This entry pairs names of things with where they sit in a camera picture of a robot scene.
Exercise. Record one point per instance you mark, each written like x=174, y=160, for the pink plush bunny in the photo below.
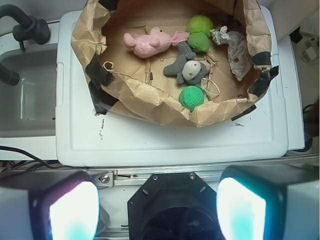
x=157, y=41

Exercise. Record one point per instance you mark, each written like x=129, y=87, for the black faucet-like clamp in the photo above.
x=28, y=27

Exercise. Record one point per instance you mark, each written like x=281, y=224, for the crumpled white paper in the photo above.
x=237, y=50

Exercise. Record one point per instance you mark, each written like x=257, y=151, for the green fuzzy plush toy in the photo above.
x=199, y=29

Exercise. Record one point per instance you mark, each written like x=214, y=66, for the green textured rubber ball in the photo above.
x=191, y=97

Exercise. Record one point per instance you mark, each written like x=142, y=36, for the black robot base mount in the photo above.
x=174, y=206

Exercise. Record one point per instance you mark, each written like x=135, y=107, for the brown paper bag bin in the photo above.
x=137, y=87

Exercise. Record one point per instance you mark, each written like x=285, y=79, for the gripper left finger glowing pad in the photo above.
x=48, y=205

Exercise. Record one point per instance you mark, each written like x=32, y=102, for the grey plush mouse toy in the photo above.
x=185, y=68

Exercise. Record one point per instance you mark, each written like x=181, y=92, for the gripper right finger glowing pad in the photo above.
x=269, y=202

